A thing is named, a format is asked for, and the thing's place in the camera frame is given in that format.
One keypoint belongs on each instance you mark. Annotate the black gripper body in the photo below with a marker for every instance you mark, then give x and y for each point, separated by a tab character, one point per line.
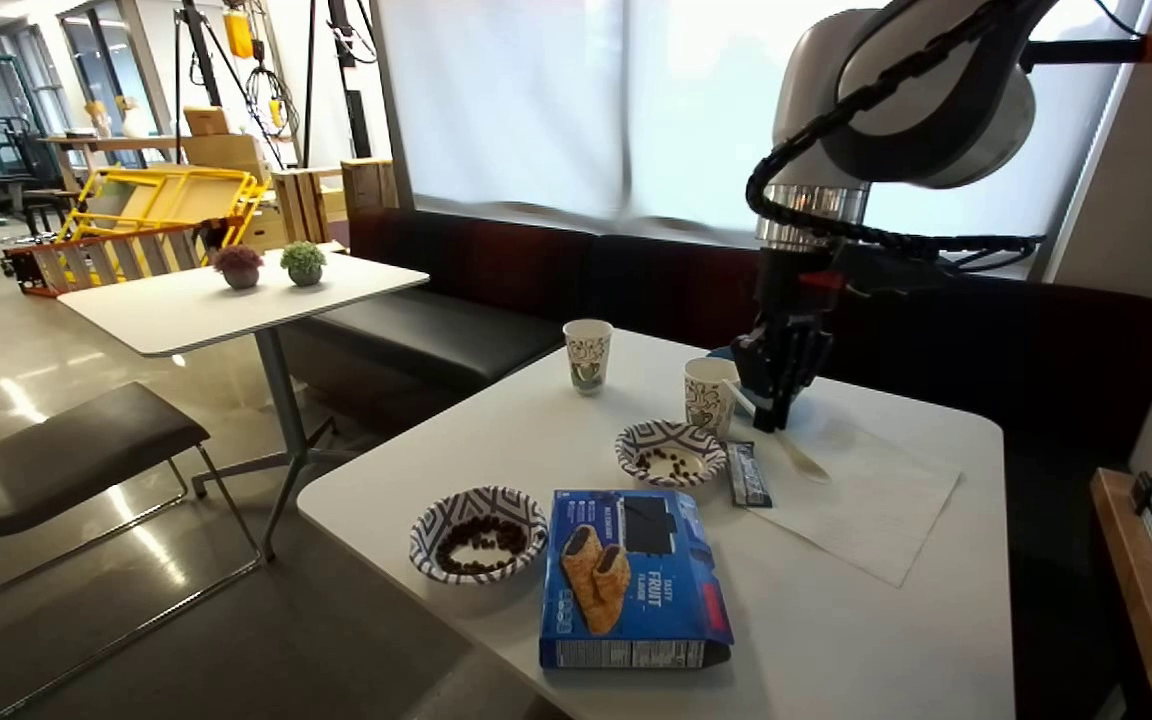
800	295

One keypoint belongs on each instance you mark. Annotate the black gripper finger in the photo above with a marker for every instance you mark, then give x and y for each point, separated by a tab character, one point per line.
757	366
811	354

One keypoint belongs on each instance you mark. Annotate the blue snack box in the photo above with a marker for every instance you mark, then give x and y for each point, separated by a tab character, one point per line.
656	602

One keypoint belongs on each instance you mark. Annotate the brown pieces pile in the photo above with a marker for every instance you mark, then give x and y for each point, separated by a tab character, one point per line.
666	466
486	544

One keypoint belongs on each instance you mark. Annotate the black white patterned paper plate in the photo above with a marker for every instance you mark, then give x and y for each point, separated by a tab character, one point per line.
638	442
434	544

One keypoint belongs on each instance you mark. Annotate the patterned white paper cup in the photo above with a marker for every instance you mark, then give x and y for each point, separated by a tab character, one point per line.
708	398
589	354

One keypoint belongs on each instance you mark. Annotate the white paper napkin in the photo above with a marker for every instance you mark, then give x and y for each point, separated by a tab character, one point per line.
868	505

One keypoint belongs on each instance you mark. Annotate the black bench sofa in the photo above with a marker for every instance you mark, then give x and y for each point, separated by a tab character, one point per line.
441	327

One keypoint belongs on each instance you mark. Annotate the white window shade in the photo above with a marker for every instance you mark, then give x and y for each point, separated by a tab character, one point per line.
536	106

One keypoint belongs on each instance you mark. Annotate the black rod with orange band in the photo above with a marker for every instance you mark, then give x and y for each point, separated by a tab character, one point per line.
1098	54

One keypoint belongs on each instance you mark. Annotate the wooden shelf board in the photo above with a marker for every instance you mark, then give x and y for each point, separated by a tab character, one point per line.
1137	602

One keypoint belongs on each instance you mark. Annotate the green potted plant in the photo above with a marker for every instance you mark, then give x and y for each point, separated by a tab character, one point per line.
306	267

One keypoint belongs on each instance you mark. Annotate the wooden crate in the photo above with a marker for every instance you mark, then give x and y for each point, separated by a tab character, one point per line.
318	201

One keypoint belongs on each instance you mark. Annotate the red potted plant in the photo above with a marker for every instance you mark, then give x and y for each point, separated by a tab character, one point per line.
237	271

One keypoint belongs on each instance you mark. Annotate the white side table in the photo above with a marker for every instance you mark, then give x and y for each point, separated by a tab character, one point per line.
202	303

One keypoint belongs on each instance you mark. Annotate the cardboard box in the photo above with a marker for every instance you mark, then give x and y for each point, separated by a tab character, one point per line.
222	143

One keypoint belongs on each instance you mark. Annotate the yellow metal rack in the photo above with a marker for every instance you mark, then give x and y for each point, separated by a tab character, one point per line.
148	201

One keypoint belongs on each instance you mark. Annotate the black tripod stand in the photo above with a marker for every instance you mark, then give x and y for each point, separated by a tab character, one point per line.
193	65

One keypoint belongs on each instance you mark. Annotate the black seat metal chair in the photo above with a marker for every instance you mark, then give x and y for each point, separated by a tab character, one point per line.
59	446

